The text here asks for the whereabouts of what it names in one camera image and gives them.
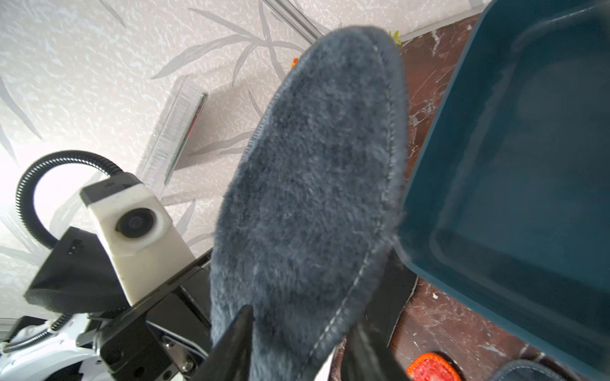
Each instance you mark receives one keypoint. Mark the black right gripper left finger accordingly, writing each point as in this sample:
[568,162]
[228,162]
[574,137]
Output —
[231,358]

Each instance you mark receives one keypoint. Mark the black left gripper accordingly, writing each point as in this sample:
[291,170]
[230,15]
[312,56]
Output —
[165,336]

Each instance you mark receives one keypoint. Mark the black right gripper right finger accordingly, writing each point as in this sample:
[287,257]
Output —
[366,357]

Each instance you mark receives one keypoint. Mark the red orange-edged insole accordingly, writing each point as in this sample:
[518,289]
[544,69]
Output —
[432,367]

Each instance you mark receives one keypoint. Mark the dark grey fuzzy insole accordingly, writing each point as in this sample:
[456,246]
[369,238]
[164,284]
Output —
[309,219]

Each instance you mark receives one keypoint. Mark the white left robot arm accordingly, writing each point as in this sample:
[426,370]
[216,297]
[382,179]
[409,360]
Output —
[87,290]

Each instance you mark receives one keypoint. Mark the teal plastic storage box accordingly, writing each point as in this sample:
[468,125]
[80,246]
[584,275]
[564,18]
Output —
[507,208]

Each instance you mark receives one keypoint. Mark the black insole right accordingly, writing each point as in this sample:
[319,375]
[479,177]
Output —
[389,300]

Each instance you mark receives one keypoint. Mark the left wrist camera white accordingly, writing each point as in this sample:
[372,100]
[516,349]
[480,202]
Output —
[137,233]

